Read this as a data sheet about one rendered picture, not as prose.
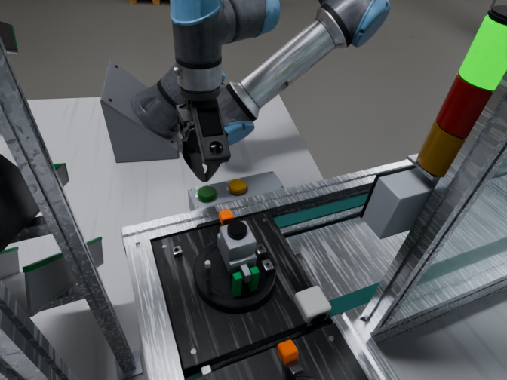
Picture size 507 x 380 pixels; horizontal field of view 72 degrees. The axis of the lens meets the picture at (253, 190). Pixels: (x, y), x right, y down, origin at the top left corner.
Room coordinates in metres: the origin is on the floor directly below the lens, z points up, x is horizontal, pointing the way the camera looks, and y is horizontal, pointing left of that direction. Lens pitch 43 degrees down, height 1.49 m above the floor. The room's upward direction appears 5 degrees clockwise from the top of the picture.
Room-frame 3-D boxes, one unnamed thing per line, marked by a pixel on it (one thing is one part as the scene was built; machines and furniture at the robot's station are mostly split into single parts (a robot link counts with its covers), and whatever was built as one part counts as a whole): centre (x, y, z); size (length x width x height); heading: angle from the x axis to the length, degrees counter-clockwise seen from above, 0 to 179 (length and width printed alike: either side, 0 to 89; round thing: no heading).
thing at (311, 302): (0.29, -0.11, 0.97); 0.05 x 0.05 x 0.04; 26
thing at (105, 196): (0.80, 0.29, 0.84); 0.90 x 0.70 x 0.03; 105
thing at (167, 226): (0.60, -0.16, 0.91); 0.89 x 0.06 x 0.11; 116
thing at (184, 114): (0.56, 0.11, 1.15); 0.09 x 0.08 x 0.12; 26
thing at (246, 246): (0.33, 0.01, 1.06); 0.08 x 0.04 x 0.07; 26
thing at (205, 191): (0.54, 0.10, 0.96); 0.04 x 0.04 x 0.02
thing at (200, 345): (0.34, 0.02, 0.96); 0.24 x 0.24 x 0.02; 26
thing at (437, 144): (0.31, -0.20, 1.28); 0.05 x 0.05 x 0.05
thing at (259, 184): (0.57, 0.04, 0.93); 0.21 x 0.07 x 0.06; 116
